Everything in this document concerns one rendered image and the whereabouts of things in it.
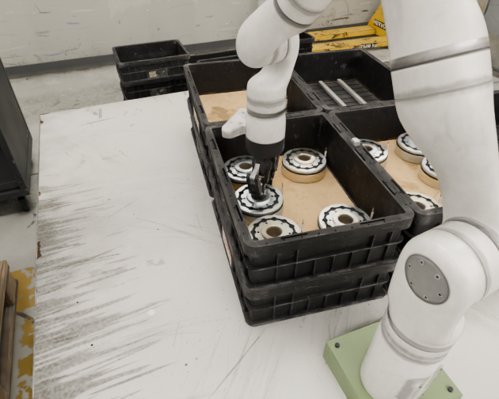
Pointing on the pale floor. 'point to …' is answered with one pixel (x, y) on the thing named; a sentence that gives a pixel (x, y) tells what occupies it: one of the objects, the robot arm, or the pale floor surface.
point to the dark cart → (3, 133)
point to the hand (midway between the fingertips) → (263, 191)
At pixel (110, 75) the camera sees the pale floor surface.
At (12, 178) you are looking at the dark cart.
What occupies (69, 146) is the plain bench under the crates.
